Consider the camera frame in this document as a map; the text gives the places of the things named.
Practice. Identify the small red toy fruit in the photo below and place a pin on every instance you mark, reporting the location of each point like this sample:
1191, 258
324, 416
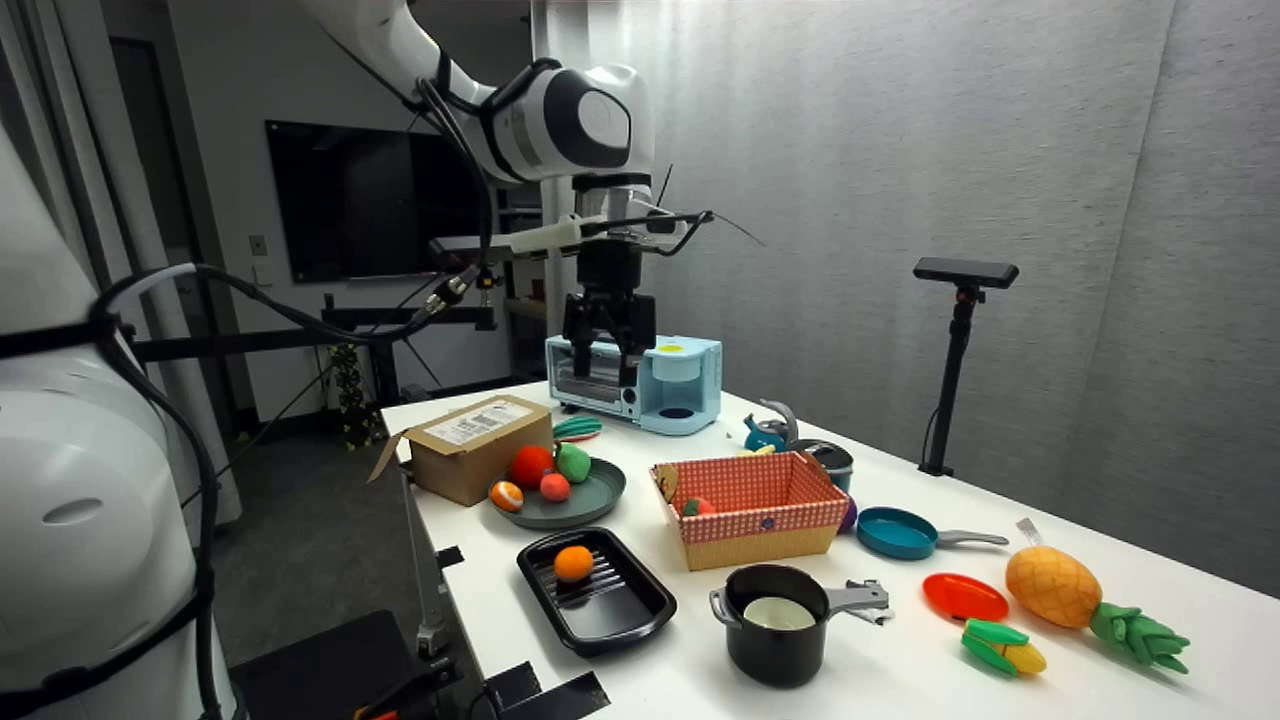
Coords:
553, 485

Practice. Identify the grey green round plate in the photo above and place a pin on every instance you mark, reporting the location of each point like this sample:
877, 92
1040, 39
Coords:
587, 503

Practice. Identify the green toy fruit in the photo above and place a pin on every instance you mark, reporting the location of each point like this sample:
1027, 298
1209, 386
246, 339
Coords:
573, 463

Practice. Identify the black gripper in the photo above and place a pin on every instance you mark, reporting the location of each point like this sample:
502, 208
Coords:
608, 301

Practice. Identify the red checkered cardboard box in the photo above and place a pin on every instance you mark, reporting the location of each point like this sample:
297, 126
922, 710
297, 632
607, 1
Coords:
754, 514

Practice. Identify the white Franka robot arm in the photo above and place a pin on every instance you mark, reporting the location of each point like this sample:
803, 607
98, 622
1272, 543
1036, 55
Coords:
573, 121

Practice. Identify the red orange toy plate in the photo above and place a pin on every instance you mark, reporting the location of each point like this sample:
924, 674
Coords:
964, 599

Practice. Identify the black metal rack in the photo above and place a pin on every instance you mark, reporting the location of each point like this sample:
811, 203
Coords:
401, 324

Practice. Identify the toy pineapple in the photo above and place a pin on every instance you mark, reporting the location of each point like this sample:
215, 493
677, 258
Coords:
1053, 584

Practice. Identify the toy corn cob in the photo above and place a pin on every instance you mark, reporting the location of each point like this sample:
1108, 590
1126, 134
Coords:
1000, 648

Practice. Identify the black flat strip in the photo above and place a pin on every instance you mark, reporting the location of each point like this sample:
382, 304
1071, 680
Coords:
506, 687
567, 696

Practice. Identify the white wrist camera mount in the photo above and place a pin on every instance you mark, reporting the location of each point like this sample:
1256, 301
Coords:
544, 238

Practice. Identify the green sponge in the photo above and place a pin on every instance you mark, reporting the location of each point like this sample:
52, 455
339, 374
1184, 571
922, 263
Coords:
579, 425

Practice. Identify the light blue toy toaster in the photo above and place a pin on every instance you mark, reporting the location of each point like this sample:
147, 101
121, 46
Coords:
681, 380

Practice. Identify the teal toy kettle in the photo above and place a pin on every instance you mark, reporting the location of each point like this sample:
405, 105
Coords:
769, 428

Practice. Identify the purple toy eggplant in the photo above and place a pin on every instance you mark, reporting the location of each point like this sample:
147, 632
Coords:
851, 514

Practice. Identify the red toy tomato with leaf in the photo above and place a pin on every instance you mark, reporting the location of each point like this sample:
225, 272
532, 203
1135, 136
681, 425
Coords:
692, 507

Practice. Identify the black plastic tray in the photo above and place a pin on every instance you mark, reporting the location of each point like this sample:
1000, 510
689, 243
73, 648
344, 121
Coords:
612, 607

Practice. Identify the brown cardboard shipping box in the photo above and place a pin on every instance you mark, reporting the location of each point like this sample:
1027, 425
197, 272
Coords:
475, 444

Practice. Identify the black wall monitor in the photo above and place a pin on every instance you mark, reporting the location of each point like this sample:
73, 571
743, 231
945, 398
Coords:
362, 203

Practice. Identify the blue toy frying pan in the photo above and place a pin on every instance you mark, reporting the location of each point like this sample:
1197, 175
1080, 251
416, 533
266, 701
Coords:
902, 533

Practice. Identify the orange toy peach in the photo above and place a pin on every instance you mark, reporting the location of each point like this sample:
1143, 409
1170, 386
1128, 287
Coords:
506, 497

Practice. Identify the orange toy fruit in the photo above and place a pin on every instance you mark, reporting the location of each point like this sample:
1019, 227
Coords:
573, 560

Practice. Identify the teal pot with dark lid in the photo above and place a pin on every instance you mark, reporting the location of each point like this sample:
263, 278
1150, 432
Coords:
833, 463

